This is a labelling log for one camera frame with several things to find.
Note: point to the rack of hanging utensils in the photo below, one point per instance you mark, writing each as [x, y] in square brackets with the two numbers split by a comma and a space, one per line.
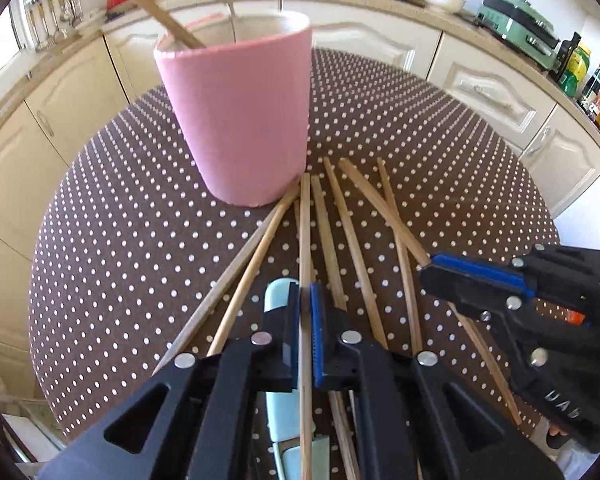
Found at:
[55, 12]

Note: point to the bunch of wooden chopsticks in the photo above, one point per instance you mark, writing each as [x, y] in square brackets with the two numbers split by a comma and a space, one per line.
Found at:
[356, 255]

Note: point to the green yellow bottle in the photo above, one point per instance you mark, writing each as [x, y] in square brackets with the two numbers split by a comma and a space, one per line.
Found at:
[577, 72]

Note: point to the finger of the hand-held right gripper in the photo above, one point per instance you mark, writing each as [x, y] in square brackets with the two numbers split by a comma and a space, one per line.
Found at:
[470, 292]
[485, 267]

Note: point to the pink cup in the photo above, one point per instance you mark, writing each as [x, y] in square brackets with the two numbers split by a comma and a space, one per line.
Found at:
[240, 120]

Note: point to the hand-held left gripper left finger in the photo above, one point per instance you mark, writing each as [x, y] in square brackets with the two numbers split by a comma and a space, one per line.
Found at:
[294, 340]

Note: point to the light blue knife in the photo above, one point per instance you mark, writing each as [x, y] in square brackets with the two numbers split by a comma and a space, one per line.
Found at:
[286, 435]

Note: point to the person's right hand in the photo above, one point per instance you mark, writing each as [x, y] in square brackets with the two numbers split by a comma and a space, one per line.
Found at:
[556, 432]

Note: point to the dark sauce bottle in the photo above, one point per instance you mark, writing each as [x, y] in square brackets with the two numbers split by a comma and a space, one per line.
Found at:
[592, 87]

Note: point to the green tabletop oven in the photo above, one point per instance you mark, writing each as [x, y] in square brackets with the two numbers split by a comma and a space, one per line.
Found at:
[520, 25]

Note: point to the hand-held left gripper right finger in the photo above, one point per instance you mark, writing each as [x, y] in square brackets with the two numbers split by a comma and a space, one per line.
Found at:
[316, 340]

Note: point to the red bowl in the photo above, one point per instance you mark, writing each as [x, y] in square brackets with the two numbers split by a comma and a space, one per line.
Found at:
[116, 2]

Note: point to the black oil bottle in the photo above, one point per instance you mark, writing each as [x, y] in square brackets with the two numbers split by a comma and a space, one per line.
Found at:
[566, 57]

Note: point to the cream lower kitchen cabinets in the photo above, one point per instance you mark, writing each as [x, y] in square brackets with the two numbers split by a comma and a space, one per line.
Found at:
[490, 90]

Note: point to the wooden chopstick in cup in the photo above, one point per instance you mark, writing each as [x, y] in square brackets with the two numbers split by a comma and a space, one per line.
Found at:
[145, 5]

